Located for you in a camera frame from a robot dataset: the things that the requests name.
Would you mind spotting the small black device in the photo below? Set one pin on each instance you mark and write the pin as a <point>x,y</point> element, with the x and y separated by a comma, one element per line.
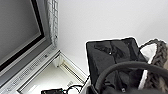
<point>53,91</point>

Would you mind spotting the grey framed panel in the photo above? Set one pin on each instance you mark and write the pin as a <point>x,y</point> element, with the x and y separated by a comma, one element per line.
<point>20,26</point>

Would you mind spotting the white recessed frame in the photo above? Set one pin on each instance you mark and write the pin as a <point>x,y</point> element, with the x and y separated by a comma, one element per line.
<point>50,76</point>

